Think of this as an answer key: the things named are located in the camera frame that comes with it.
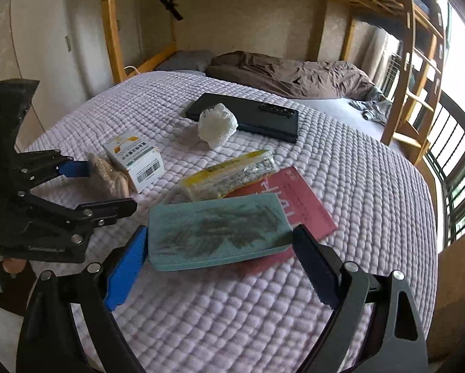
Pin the grey clothing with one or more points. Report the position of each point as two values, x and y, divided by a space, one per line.
376 108

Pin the grey bed sheet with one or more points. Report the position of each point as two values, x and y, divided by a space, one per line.
333 108

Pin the lavender waffle blanket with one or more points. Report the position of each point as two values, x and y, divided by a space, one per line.
372 186

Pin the teal sponge block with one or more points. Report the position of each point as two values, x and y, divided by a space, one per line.
217 233

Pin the white medicine box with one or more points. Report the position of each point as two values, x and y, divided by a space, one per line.
139 159

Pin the wooden bunk bed frame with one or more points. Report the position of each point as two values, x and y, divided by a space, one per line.
112 27

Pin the wooden bunk ladder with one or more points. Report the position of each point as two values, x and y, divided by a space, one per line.
401 85

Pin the person's left hand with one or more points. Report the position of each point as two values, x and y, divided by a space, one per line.
13 266

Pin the beige knitted item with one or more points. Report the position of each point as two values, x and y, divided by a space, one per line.
112 178

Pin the grey pillow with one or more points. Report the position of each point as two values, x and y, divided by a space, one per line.
186 60

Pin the red cardboard box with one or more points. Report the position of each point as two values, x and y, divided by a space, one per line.
302 202

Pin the white tissue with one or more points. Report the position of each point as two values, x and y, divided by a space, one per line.
217 126

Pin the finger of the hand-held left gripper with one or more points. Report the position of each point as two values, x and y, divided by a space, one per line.
75 169
116 208

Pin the yellow foil packet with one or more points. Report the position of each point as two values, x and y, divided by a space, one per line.
224 175

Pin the dark window railing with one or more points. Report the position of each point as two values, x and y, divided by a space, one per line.
450 124

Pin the wall switch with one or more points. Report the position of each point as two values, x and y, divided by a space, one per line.
68 42

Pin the dark blue phone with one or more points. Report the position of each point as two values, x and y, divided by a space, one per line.
255 120

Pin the brown duvet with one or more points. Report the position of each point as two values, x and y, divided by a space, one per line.
294 74

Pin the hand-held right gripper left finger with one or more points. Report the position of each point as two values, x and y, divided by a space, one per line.
125 268

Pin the white curtain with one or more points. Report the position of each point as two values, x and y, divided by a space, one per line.
378 54

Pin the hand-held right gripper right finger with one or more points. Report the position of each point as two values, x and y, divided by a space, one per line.
314 268

